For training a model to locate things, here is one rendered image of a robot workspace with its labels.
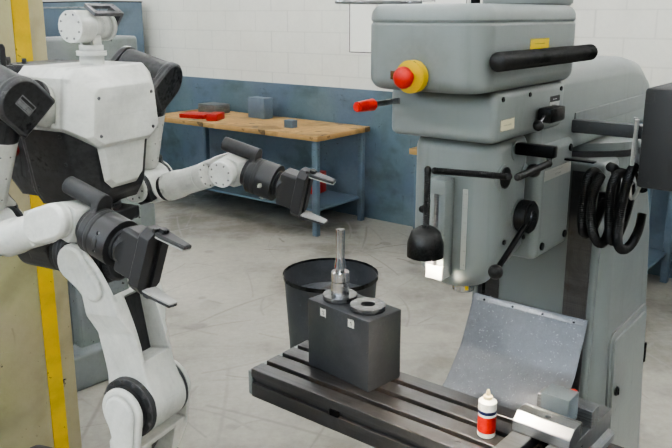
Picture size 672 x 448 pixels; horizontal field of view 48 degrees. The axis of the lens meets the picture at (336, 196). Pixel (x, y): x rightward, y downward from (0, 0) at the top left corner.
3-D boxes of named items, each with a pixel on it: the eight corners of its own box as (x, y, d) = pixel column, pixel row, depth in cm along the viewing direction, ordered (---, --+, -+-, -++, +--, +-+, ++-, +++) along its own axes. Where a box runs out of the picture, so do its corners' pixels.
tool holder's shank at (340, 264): (337, 268, 197) (337, 226, 194) (348, 269, 196) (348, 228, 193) (332, 271, 194) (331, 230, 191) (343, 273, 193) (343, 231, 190)
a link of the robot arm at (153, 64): (111, 104, 185) (117, 51, 179) (133, 97, 193) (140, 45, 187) (151, 120, 182) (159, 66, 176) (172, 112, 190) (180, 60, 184)
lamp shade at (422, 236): (402, 259, 147) (402, 228, 146) (412, 248, 153) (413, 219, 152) (438, 263, 144) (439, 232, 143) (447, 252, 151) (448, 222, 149)
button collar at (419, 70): (422, 94, 136) (423, 60, 135) (394, 92, 140) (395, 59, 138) (428, 93, 138) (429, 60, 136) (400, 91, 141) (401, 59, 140)
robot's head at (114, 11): (66, 29, 160) (80, -1, 157) (95, 29, 168) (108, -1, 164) (86, 47, 159) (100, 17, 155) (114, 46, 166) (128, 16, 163)
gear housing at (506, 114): (495, 146, 142) (498, 92, 139) (388, 133, 156) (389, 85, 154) (564, 125, 167) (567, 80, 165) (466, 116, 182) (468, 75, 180)
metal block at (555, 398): (566, 427, 154) (568, 401, 153) (539, 418, 158) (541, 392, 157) (577, 417, 158) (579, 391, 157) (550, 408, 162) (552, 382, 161)
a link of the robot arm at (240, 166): (247, 202, 177) (205, 187, 180) (267, 188, 187) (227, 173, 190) (254, 159, 173) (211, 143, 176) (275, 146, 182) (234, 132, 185)
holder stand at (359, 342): (367, 393, 186) (368, 317, 181) (307, 364, 201) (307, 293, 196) (400, 377, 194) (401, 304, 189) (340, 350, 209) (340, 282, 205)
